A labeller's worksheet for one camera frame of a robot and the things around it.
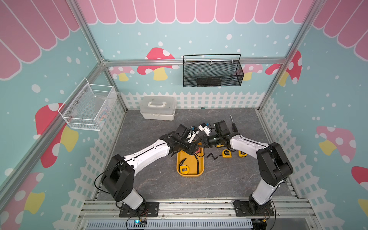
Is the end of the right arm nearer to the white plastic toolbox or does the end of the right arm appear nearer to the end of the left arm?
the end of the left arm

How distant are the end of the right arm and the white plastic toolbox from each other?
406 mm

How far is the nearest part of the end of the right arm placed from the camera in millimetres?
706

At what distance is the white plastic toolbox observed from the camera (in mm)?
1080

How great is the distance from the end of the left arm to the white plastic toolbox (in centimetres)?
→ 42

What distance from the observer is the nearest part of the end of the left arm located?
613mm
